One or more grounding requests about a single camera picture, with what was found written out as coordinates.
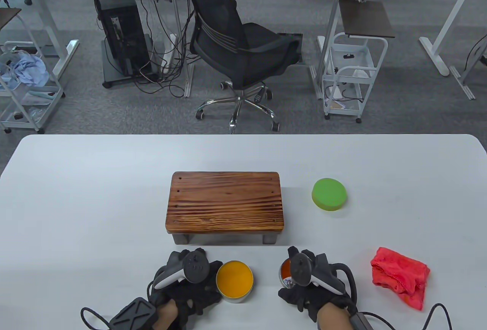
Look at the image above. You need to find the dark brown board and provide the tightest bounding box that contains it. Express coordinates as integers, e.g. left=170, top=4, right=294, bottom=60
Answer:
left=338, top=0, right=396, bottom=39

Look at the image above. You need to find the red cloth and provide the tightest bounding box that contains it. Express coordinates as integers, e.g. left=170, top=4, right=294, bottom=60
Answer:
left=371, top=247, right=430, bottom=311

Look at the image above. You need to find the black cable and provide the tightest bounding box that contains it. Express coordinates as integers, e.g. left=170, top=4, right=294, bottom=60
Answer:
left=81, top=307, right=113, bottom=330
left=358, top=303, right=451, bottom=330

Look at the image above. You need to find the black mesh office chair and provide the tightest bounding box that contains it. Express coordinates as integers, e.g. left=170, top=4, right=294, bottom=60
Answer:
left=174, top=0, right=302, bottom=132

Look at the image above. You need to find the person's left forearm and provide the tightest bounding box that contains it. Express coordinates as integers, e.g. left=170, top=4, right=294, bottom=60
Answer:
left=154, top=300, right=180, bottom=330

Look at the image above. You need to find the green round sponge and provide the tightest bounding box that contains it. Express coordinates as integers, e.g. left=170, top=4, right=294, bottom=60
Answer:
left=311, top=178, right=347, bottom=212

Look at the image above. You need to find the black floor box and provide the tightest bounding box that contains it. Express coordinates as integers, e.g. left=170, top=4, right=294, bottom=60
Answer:
left=278, top=32, right=305, bottom=65

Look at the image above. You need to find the brown wooden stool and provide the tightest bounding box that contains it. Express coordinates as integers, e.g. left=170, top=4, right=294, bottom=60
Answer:
left=165, top=171, right=285, bottom=246

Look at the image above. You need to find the dark brown side table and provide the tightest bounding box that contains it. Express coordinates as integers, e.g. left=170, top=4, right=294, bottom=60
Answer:
left=0, top=8, right=22, bottom=32

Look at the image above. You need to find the white power strip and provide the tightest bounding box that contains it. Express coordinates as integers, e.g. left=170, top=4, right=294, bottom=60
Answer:
left=159, top=33, right=178, bottom=69

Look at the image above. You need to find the white wire rolling cart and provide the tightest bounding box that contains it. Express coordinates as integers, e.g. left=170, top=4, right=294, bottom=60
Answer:
left=0, top=41, right=66, bottom=134

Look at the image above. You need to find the red label tin lid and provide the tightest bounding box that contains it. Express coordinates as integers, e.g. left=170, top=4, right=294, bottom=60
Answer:
left=279, top=257, right=301, bottom=290

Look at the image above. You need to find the black box wrist camera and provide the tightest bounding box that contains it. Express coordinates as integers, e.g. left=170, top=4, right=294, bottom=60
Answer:
left=350, top=313, right=375, bottom=330

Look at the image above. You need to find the round silver wood wax tin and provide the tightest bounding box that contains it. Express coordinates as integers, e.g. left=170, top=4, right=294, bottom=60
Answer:
left=216, top=260, right=254, bottom=304

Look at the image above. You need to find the grey rolling computer stand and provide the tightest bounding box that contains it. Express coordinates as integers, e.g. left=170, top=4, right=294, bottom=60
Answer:
left=81, top=0, right=157, bottom=89

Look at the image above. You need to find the black and white controller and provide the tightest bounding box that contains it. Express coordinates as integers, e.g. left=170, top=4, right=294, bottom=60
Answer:
left=291, top=253, right=356, bottom=295
left=153, top=250, right=210, bottom=289

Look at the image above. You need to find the black computer tower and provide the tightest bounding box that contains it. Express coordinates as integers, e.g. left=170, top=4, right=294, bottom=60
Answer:
left=98, top=2, right=152, bottom=78

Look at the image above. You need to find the light blue cloth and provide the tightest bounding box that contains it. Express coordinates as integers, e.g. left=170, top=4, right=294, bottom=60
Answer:
left=0, top=53, right=50, bottom=90

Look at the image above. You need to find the black lattice wrist mount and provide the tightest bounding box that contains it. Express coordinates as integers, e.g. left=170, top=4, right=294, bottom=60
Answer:
left=109, top=298, right=158, bottom=330

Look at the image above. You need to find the tangle of black floor cables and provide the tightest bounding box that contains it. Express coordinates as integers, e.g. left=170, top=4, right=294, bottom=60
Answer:
left=131, top=0, right=200, bottom=98

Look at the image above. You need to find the person's left hand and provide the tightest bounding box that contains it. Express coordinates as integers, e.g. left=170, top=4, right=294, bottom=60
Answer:
left=148, top=248, right=224, bottom=330

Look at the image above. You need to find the person's right hand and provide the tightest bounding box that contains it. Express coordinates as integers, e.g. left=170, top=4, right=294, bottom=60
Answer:
left=278, top=246, right=359, bottom=324

